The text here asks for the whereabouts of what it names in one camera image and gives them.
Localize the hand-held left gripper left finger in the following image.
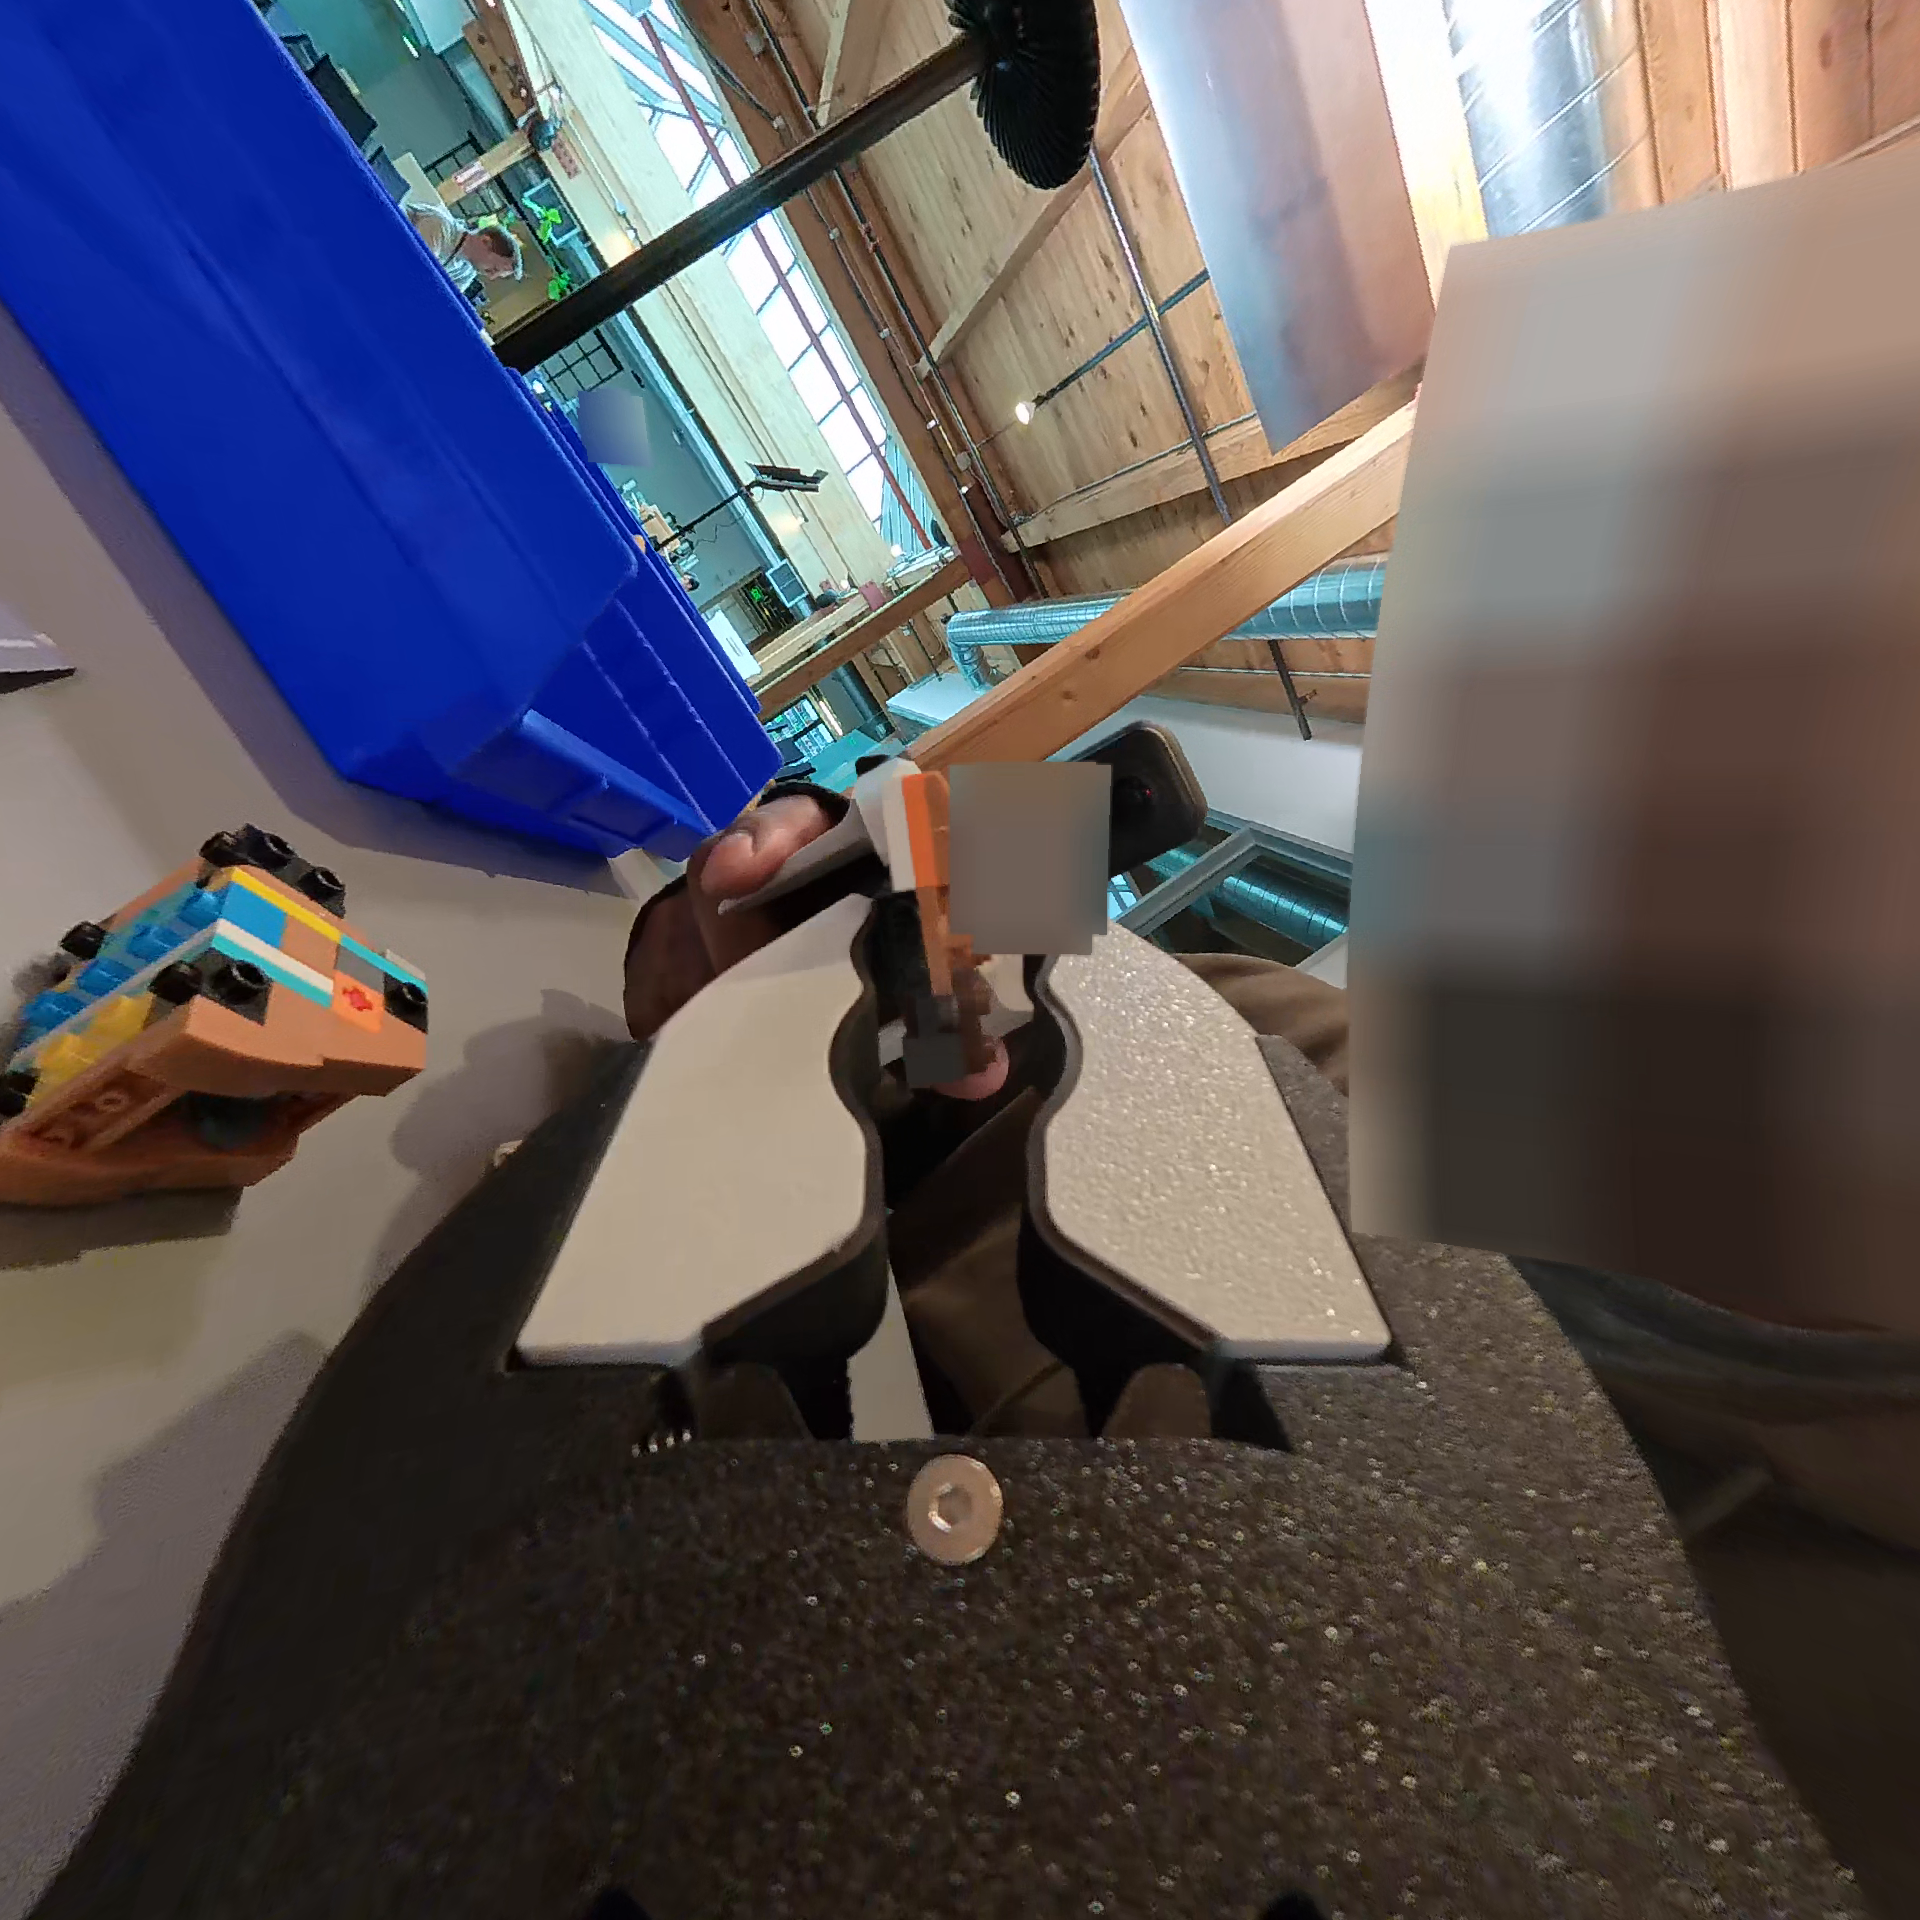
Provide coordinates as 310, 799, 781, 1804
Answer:
510, 901, 896, 1370

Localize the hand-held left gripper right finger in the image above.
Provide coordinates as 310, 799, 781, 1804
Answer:
1024, 921, 1395, 1366

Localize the small brown brick assembly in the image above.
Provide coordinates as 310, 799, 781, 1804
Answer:
877, 765, 1011, 1100

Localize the person's right hand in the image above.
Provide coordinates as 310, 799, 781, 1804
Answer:
619, 786, 902, 1042

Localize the blue plastic bin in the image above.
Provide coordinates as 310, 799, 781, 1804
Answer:
0, 0, 647, 789
451, 369, 784, 860

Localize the black studio light stand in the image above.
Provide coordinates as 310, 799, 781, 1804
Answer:
661, 461, 829, 548

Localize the multicoloured brick model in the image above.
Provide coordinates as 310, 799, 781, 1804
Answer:
0, 822, 435, 1210

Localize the black floor lamp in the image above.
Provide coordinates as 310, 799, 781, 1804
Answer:
491, 0, 1103, 375

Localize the silver spiral air duct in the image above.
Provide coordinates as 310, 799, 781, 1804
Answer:
943, 556, 1389, 693
1439, 0, 1659, 250

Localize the rectangular metal air duct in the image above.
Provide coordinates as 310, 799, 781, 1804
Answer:
1117, 0, 1491, 455

